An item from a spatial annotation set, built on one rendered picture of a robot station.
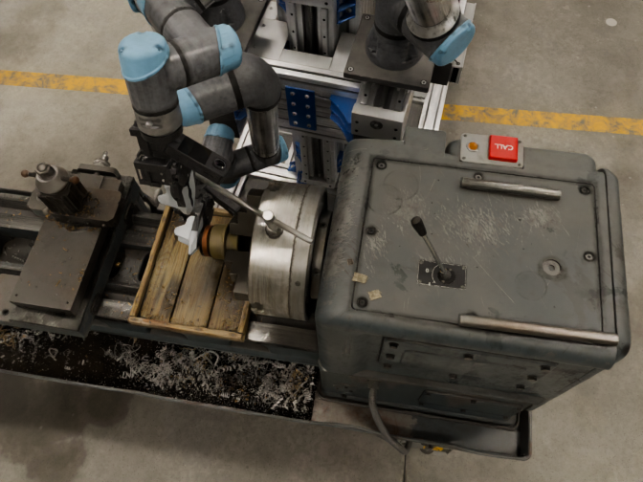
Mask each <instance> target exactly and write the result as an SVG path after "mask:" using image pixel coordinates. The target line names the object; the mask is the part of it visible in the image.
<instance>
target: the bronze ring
mask: <svg viewBox="0 0 643 482"><path fill-rule="evenodd" d="M244 249H245V236H243V235H236V234H230V223H228V224H227V225H224V224H215V225H214V226H213V225H207V226H204V227H203V228H202V229H201V231H200V235H199V251H200V253H201V254H202V255H203V256H206V257H212V258H213V259H223V260H224V259H225V256H226V252H227V250H231V251H238V252H244Z"/></svg>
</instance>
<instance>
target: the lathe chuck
mask: <svg viewBox="0 0 643 482"><path fill-rule="evenodd" d="M269 185H272V186H274V185H279V186H280V189H279V190H276V192H274V191H270V189H265V190H264V192H263V194H262V197H261V200H260V203H259V206H258V209H260V210H262V211H263V212H264V211H265V210H270V211H272V212H273V214H274V215H275V217H276V219H278V220H279V221H281V222H283V223H284V224H286V225H288V226H290V227H292V228H294V229H295V230H296V229H297V226H298V221H299V214H300V209H301V205H302V202H303V199H304V195H305V193H306V190H307V188H309V186H311V185H307V184H299V183H291V182H283V181H276V180H273V181H271V182H270V183H269ZM295 237H296V236H295V235H293V234H291V233H289V232H288V231H286V230H282V233H281V234H280V235H278V236H271V235H269V234H268V232H267V225H266V223H265V221H264V219H263V218H261V217H259V216H258V215H257V216H256V217H255V224H254V229H253V235H252V241H251V247H250V255H249V267H248V298H249V302H250V303H255V302H259V303H260V304H261V305H263V309H264V310H262V311H261V310H257V309H256V308H251V310H252V311H253V312H254V313H255V314H260V315H266V316H272V317H279V318H290V319H292V318H291V316H290V310H289V287H290V274H291V265H292V256H293V249H294V243H295Z"/></svg>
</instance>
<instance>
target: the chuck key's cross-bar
mask: <svg viewBox="0 0 643 482"><path fill-rule="evenodd" d="M195 178H196V179H198V180H200V181H201V182H203V183H205V184H206V185H208V186H210V187H212V188H213V189H215V190H216V191H218V192H220V193H221V194H223V195H225V196H226V197H228V198H229V199H231V200H233V201H234V202H236V203H237V204H239V205H240V206H241V207H243V208H245V209H247V210H249V211H250V212H252V213H254V214H256V215H258V216H259V217H261V218H263V217H262V214H263V211H262V210H260V209H258V208H255V207H254V206H252V205H250V204H248V203H247V202H245V201H244V200H242V199H240V198H239V197H237V196H236V195H234V194H232V193H231V192H229V191H228V190H226V189H225V188H224V187H222V186H220V185H218V184H216V183H214V182H212V181H211V180H209V179H207V178H205V177H204V176H202V175H200V174H198V173H197V172H195ZM272 224H274V225H276V226H278V227H279V228H281V229H283V230H286V231H288V232H289V233H291V234H293V235H295V236H296V237H297V238H299V239H301V240H303V241H305V242H307V243H308V244H310V245H312V244H313V243H314V239H313V238H311V237H309V236H307V235H305V234H304V233H302V232H300V231H298V230H295V229H294V228H292V227H290V226H288V225H286V224H284V223H283V222H281V221H279V220H278V219H276V218H275V220H274V221H273V222H272Z"/></svg>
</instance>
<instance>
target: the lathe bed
mask: <svg viewBox="0 0 643 482"><path fill-rule="evenodd" d="M0 195H1V196H0V274H12V275H20V274H21V272H22V270H23V267H24V265H25V264H24V265H23V263H24V262H25V263H26V261H25V260H27V258H28V256H29V253H30V251H31V249H32V247H31V245H32V246H33V243H32V242H33V241H35V239H36V238H37V235H38V233H39V230H40V228H41V226H42V223H43V221H44V219H45V217H41V216H37V215H35V214H34V213H33V212H32V211H30V210H29V209H28V208H27V204H28V202H29V200H30V198H29V197H30V196H22V195H15V194H8V193H1V192H0ZM21 200H23V201H21ZM20 210H21V211H20ZM16 211H17V212H16ZM19 211H20V212H19ZM19 213H21V215H19ZM1 214H2V215H1ZM159 215H160V216H159ZM162 216H163V214H157V213H149V212H142V211H138V213H137V214H135V215H132V221H133V227H132V229H131V228H129V229H128V228H126V232H125V233H124V236H123V238H122V242H121V245H120V248H119V250H118V253H117V256H116V259H115V261H114V264H113V267H112V270H113V271H114V272H113V273H110V275H109V277H112V278H109V280H107V283H106V285H105V288H104V291H103V294H102V295H103V299H102V301H101V303H100V305H101V306H100V308H99V310H98V312H97V315H96V316H95V317H94V320H93V322H92V325H91V328H90V331H95V332H102V333H107V334H113V335H120V336H126V337H131V338H138V339H144V340H156V341H161V342H167V343H174V344H180V345H185V346H192V347H198V348H204V349H210V350H216V351H222V352H228V353H235V354H240V355H246V356H253V357H259V358H264V359H271V360H277V361H283V362H294V363H300V364H307V365H313V366H318V358H319V346H318V338H317V330H316V321H315V311H316V306H317V299H315V303H314V306H313V310H312V313H311V316H310V318H309V319H308V320H307V321H304V320H297V319H290V318H279V317H272V316H266V315H259V314H255V313H254V312H253V311H252V312H251V315H250V319H249V324H250V325H251V326H250V325H249V324H248V325H249V326H250V327H249V326H248V327H249V329H248V328H247V330H248V332H246V336H245V340H244V342H240V341H234V340H222V339H217V338H210V337H207V336H205V337H200V336H194V335H189V334H182V333H176V332H170V331H169V330H168V331H165V330H159V329H152V328H146V327H140V326H134V325H132V324H131V323H129V322H128V318H129V317H130V310H131V309H132V306H133V303H132V302H134V300H135V299H134V298H135V297H136V294H137V293H138V290H139V288H140V285H141V282H139V281H142V278H143V275H144V271H145V268H146V265H147V262H148V259H149V255H150V252H151V249H152V246H153V243H154V239H155V237H156V235H155V234H154V233H156V234H157V231H158V228H159V225H160V222H161V219H162ZM8 219H10V220H8ZM7 220H8V221H7ZM11 220H12V222H11ZM8 225H9V226H10V227H9V226H8ZM153 228H154V229H153ZM134 230H136V231H135V232H134ZM140 230H141V231H140ZM155 231H156V232H155ZM143 232H144V233H143ZM153 232H154V233H153ZM137 233H138V234H137ZM127 234H128V236H126V235H127ZM151 234H152V235H151ZM132 235H133V237H132ZM138 235H139V236H138ZM125 236H126V237H125ZM142 236H143V237H142ZM152 237H153V238H152ZM20 239H21V240H20ZM32 240H33V241H32ZM123 240H124V241H123ZM150 241H151V242H152V243H151V242H150ZM123 242H124V243H123ZM128 242H129V243H128ZM148 243H151V244H149V245H147V244H148ZM13 244H15V246H13ZM29 244H30V246H29ZM127 244H128V245H127ZM138 245H139V246H138ZM150 245H151V247H150ZM6 246H8V248H11V247H12V248H11V249H8V248H6V254H7V255H4V253H3V252H4V251H5V247H6ZM124 249H125V250H124ZM134 249H136V250H134ZM1 250H2V251H1ZM18 250H20V252H19V251H18ZM140 251H142V252H143V253H142V252H140ZM129 252H130V253H129ZM15 253H16V255H14V254H15ZM127 253H128V254H129V255H128V254H127ZM124 255H125V256H126V257H125V256H124ZM12 256H13V258H12ZM15 257H16V259H14V258H15ZM17 257H18V258H19V259H22V260H24V259H25V260H24V262H23V263H22V262H20V261H18V260H19V259H18V260H17ZM122 258H123V259H122ZM137 259H139V260H137ZM22 260H21V261H22ZM127 260H129V261H127ZM141 260H142V261H141ZM7 261H9V262H7ZM125 261H126V262H125ZM118 262H120V265H121V267H120V265H119V268H117V267H115V266H116V264H118ZM127 263H128V264H127ZM138 263H139V264H138ZM114 265H115V266H114ZM134 265H135V267H134ZM137 266H138V268H139V269H138V268H137ZM130 267H131V269H132V270H131V272H130ZM125 268H127V269H125ZM121 270H122V271H121ZM133 270H134V271H133ZM137 270H140V271H137ZM137 272H138V273H137ZM133 273H135V274H134V276H132V274H133ZM136 273H137V274H136ZM118 274H119V275H120V276H118ZM124 276H125V278H124ZM134 277H136V279H134ZM131 278H132V279H131ZM113 279H114V281H113ZM137 279H138V280H137ZM126 280H127V281H126ZM128 280H129V281H128ZM133 280H134V281H133ZM135 281H136V282H137V283H135ZM139 283H140V284H139ZM120 284H121V285H120ZM136 288H137V289H136ZM106 295H108V296H106ZM124 295H125V296H124ZM132 296H133V297H132ZM128 298H129V299H128ZM130 298H131V300H130ZM133 299H134V300H133ZM106 302H107V303H106ZM113 302H114V303H113ZM118 302H119V303H118ZM123 302H124V303H123ZM125 303H126V305H124V304H125ZM128 303H129V304H131V305H129V304H128ZM116 305H117V306H116ZM120 305H121V306H120ZM123 305H124V306H123ZM103 306H104V307H103ZM122 306H123V307H122ZM127 306H128V307H127ZM121 307H122V308H121ZM130 307H131V308H130ZM117 310H118V311H117ZM126 310H127V311H128V312H129V313H128V312H125V311H126ZM115 311H116V312H115ZM121 312H122V314H121ZM113 313H114V314H113ZM112 314H113V315H112ZM255 315H257V316H256V317H255ZM125 317H126V318H125ZM251 318H253V319H254V321H253V319H251ZM261 320H262V322H261ZM252 322H254V323H252ZM253 326H255V327H253ZM259 326H260V327H259ZM250 332H251V333H250ZM247 335H248V337H247Z"/></svg>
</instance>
